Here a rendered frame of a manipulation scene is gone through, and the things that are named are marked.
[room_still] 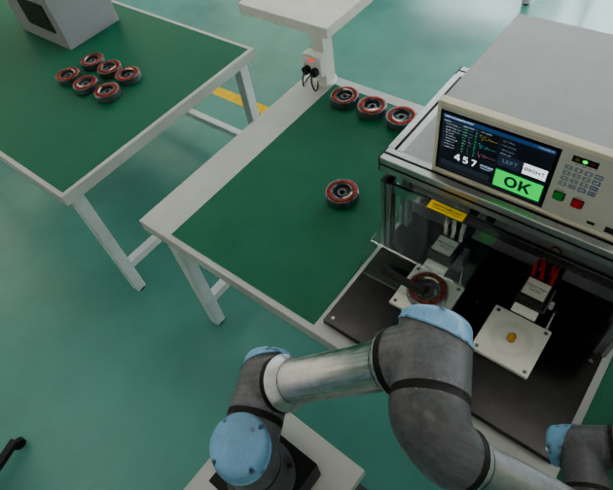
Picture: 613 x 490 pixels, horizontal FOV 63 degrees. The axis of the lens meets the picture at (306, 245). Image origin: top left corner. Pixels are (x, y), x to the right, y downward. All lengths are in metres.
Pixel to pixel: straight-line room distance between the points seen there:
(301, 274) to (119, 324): 1.27
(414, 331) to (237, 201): 1.11
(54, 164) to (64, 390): 0.99
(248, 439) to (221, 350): 1.35
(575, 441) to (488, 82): 0.73
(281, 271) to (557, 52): 0.92
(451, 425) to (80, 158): 1.82
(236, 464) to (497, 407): 0.65
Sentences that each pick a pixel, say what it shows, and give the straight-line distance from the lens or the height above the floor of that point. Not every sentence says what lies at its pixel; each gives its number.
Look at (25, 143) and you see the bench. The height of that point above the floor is 0.75.
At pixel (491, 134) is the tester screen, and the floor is 1.28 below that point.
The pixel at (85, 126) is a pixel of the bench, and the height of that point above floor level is 0.75.
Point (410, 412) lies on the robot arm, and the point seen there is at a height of 1.32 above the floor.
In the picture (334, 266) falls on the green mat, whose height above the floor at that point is 0.75.
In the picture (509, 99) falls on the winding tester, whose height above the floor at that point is 1.32.
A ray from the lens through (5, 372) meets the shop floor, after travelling 2.77.
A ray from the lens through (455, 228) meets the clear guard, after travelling 1.22.
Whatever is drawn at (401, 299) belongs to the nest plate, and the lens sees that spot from 1.43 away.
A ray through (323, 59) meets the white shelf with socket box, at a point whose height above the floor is 0.89.
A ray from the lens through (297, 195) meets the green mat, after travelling 1.74.
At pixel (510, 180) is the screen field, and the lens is 1.19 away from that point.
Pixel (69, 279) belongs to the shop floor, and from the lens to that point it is 2.89.
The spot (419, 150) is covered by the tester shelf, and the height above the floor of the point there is 1.11.
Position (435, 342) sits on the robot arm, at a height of 1.33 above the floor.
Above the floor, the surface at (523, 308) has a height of 0.88.
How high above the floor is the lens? 2.01
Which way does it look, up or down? 52 degrees down
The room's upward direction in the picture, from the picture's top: 12 degrees counter-clockwise
